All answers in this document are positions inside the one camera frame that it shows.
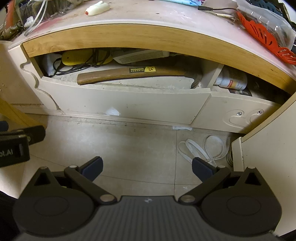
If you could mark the camouflage cloth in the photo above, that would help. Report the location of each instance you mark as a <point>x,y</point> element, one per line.
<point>10,32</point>

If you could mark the white labelled bottle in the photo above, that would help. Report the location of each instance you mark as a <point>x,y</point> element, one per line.
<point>232,81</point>

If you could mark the beige ribbed box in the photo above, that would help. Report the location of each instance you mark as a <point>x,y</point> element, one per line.
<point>141,56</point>

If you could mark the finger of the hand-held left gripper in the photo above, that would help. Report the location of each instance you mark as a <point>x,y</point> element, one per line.
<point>3,126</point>
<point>34,135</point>

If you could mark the white open drawer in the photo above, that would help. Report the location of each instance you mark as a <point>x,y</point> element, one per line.
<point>150,39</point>

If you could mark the white side cabinet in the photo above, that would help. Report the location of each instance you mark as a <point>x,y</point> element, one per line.
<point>270,157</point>

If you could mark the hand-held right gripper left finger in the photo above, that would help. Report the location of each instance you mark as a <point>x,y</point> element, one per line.
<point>93,167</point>

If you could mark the white plastic bag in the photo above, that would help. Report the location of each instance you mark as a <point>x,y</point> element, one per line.
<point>49,64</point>

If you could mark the yellow electric device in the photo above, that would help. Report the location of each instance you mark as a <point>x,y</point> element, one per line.
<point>76,58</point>

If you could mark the blue cloth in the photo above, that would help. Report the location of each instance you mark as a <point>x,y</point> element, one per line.
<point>182,2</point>

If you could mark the orange plastic basket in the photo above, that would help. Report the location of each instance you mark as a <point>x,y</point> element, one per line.
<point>261,33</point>

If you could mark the white paper scrap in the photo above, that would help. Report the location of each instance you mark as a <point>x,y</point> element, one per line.
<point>113,111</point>
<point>182,128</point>

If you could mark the wooden plank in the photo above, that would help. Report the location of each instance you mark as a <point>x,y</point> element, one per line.
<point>13,113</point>

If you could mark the carved white drawer front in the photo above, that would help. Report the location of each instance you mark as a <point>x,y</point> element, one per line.
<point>231,109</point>

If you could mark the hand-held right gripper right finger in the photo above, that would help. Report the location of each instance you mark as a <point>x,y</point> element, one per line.
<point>203,169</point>

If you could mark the small white flashlight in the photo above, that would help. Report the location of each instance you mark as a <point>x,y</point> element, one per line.
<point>97,8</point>

